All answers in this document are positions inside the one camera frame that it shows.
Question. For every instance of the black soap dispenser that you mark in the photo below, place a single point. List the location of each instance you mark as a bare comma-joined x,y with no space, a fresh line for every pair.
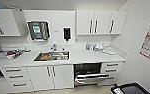
67,34

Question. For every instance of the grey bin black lid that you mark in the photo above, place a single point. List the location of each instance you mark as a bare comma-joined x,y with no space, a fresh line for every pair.
129,89

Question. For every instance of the small white bottle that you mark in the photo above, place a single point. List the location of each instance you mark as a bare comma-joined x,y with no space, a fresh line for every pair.
92,47

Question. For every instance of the white wall cabinet three doors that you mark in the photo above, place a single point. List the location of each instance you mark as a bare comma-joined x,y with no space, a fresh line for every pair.
101,21

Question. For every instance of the small wall label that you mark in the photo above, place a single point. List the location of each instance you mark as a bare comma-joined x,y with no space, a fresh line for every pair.
56,30

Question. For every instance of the orange bowl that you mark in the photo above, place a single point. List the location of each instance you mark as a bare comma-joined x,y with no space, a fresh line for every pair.
46,56

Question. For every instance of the steel kitchen sink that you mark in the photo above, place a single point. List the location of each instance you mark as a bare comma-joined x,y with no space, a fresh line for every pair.
41,57

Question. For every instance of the white wall outlet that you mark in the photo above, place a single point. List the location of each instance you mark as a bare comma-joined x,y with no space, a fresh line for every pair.
76,40

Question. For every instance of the white cup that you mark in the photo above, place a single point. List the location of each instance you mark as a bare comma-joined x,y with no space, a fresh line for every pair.
60,56

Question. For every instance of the stainless steel dishwasher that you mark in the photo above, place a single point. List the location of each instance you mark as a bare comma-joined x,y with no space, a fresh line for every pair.
89,75

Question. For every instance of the steel paper towel dispenser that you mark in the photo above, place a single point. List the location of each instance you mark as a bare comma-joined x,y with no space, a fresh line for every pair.
38,30

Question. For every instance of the blue dish soap bottle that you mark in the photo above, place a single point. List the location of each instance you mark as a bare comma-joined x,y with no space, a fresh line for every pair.
88,46

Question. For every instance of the chrome faucet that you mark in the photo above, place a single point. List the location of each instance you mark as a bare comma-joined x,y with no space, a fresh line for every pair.
54,47

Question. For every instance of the white under-sink cabinet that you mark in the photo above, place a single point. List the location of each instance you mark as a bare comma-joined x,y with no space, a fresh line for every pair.
51,77

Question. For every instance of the white wall cabinet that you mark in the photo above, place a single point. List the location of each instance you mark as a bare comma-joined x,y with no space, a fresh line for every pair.
4,22

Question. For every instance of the white drawer stack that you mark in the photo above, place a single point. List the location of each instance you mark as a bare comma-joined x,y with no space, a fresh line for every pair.
16,79
111,71

